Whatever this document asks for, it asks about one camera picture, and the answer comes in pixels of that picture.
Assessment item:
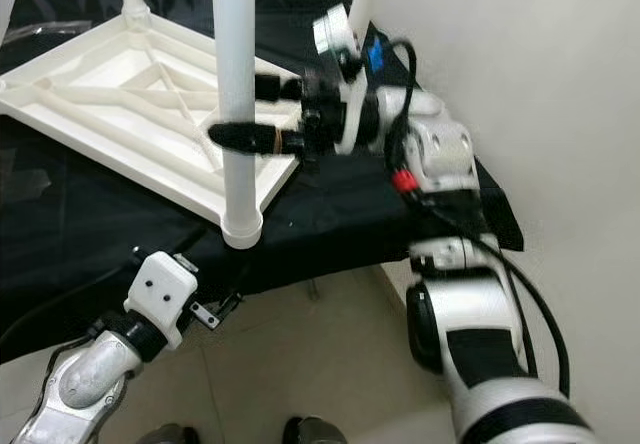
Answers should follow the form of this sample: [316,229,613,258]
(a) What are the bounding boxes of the clear tape patch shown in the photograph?
[0,164,51,205]

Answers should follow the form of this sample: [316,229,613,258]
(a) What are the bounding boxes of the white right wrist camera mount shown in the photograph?
[310,4,386,155]

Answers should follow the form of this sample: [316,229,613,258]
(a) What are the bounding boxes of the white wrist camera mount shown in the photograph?
[125,251,199,350]
[310,4,386,155]

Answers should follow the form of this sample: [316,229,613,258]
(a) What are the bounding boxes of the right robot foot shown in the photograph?
[282,416,351,444]

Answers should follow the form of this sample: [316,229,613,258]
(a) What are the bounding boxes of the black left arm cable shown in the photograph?
[0,254,146,327]

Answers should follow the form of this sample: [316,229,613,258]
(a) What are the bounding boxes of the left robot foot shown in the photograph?
[140,424,201,444]

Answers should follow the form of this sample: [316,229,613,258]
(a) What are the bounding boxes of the clear plastic wrapper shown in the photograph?
[5,24,76,43]

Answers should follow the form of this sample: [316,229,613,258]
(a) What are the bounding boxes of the white plastic table top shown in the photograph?
[0,9,306,250]

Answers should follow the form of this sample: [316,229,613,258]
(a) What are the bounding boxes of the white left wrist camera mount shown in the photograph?
[125,251,199,350]

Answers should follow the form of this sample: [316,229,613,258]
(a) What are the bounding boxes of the black tablecloth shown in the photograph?
[0,0,526,365]

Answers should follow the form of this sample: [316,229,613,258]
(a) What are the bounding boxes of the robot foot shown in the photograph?
[140,424,201,444]
[282,416,351,444]

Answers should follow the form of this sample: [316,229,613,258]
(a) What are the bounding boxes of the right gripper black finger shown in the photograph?
[207,122,306,155]
[253,74,306,102]

